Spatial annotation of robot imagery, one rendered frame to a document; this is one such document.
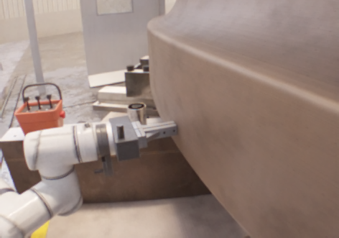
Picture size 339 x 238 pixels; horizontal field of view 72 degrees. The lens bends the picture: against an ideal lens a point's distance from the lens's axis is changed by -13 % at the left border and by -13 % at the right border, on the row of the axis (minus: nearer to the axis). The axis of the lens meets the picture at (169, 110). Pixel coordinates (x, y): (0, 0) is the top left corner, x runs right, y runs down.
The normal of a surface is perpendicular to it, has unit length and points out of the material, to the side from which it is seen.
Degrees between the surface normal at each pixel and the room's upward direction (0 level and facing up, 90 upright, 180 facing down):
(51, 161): 90
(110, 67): 90
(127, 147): 90
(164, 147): 90
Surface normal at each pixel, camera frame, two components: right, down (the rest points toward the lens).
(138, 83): -0.29, 0.39
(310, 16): -0.83, -0.28
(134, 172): 0.11, 0.39
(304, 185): -0.90, 0.19
